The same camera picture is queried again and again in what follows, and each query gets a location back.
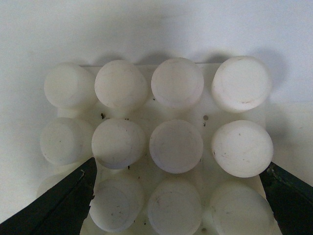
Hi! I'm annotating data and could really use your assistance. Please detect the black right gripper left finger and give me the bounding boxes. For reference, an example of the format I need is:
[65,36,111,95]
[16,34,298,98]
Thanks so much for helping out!
[0,158,97,235]

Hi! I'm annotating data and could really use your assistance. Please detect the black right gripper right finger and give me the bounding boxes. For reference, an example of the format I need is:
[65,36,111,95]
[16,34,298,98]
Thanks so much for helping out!
[259,162,313,235]

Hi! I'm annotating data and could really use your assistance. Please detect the white studded base plate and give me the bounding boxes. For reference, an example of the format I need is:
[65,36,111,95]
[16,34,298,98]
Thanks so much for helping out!
[37,56,275,235]

